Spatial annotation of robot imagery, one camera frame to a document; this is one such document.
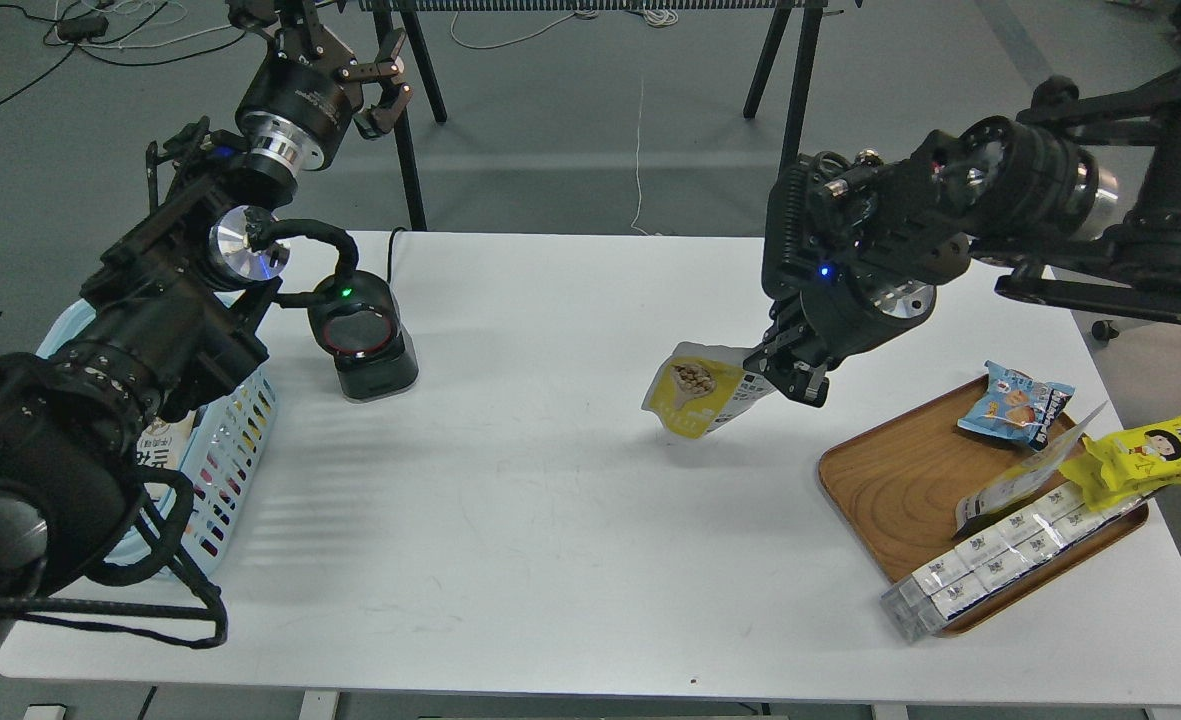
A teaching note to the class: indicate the yellow cartoon snack packet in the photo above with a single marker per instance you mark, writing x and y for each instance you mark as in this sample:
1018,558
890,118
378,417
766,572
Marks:
1127,464

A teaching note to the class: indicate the black metal table frame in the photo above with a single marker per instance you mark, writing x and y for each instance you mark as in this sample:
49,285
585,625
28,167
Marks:
397,26

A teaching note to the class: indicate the light blue plastic basket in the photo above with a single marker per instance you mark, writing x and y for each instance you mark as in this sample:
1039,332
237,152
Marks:
230,437

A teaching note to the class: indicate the silver white snack box pack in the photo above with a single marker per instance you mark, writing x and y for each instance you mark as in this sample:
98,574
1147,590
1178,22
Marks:
987,571

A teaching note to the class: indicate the yellow white snack pouch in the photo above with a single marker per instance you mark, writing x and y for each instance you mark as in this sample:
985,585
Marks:
699,388

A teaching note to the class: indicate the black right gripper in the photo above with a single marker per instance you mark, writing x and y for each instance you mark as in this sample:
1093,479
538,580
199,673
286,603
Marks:
854,253

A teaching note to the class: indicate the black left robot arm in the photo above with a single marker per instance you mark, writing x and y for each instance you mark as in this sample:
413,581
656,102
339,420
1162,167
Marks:
87,532

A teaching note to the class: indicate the beige clear snack pouch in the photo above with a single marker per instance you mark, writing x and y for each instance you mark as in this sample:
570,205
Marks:
1014,486

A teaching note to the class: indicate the black barcode scanner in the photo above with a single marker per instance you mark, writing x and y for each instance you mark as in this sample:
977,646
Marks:
360,326

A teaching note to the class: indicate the blue snack packet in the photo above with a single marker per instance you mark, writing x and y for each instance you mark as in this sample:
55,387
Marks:
1016,407

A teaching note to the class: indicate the white red snack bag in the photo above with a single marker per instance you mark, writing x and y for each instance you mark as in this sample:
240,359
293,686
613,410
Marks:
163,444

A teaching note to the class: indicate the brown wooden tray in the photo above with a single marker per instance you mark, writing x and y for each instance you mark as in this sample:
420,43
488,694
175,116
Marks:
898,484

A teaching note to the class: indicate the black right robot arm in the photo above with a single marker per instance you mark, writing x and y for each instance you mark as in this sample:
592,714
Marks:
1079,198

